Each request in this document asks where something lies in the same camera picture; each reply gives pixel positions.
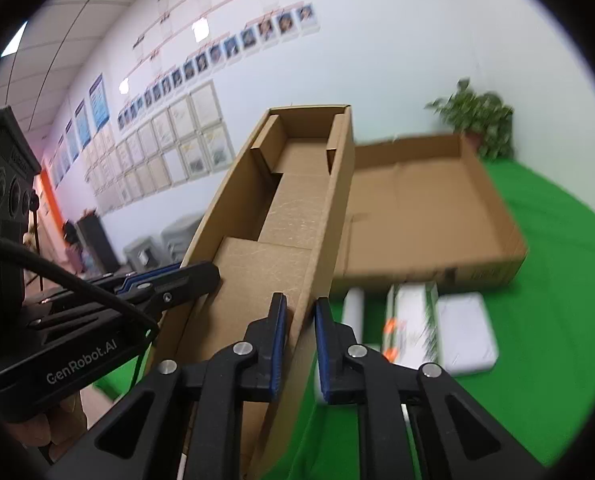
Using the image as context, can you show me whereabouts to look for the dark cabinet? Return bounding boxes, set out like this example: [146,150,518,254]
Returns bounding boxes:
[75,212,121,273]

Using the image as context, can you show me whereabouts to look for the wall photo chart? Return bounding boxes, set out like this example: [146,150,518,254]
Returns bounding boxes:
[118,0,323,131]

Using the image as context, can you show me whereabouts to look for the white hinged plastic case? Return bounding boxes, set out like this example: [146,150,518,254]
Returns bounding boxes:
[315,287,365,403]

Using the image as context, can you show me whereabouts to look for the black braided cable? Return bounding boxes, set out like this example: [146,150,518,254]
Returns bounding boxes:
[0,230,161,391]

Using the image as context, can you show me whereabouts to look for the wide cardboard box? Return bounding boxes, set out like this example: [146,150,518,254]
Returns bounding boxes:
[330,132,528,298]

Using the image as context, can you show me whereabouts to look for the row of blue wall posters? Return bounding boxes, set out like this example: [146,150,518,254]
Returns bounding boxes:
[48,72,111,186]

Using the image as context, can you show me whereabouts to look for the white rounded case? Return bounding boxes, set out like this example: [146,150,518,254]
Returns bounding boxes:
[435,294,499,377]

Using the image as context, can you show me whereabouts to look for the potted green plant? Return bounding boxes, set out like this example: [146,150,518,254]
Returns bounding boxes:
[425,77,515,161]

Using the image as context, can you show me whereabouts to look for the orange door panel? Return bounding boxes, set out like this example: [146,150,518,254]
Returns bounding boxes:
[38,170,64,261]

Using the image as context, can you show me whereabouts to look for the green table cloth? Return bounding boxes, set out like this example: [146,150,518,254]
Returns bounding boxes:
[92,157,595,471]

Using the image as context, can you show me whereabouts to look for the green and white carton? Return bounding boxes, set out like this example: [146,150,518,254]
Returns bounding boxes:
[382,282,441,366]

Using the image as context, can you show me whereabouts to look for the narrow cardboard box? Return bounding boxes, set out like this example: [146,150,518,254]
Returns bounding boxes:
[150,104,355,480]

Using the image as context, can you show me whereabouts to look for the group of framed certificates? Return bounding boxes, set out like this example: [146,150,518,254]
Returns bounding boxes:
[85,80,236,216]

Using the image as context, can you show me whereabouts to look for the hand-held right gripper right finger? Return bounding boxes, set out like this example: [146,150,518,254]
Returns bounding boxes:
[313,297,543,480]

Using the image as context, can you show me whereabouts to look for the person's left hand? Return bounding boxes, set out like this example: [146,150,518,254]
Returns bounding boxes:
[5,390,91,453]

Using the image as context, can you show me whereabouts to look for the grey plastic bin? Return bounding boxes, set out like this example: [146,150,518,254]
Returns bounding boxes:
[160,212,203,263]
[122,235,167,273]

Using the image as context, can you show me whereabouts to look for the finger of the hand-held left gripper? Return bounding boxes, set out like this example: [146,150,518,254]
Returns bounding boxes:
[122,260,222,318]
[78,266,181,292]

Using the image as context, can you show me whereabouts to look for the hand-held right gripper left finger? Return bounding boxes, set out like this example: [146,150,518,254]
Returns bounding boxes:
[48,292,291,480]

